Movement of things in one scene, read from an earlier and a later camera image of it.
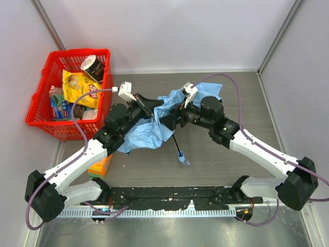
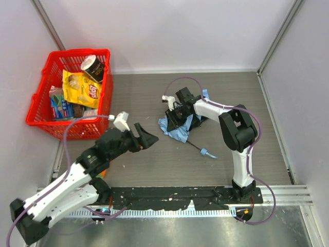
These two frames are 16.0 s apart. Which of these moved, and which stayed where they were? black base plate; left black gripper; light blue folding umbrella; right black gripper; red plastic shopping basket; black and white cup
Moved: light blue folding umbrella; left black gripper
Stayed: red plastic shopping basket; black base plate; black and white cup; right black gripper
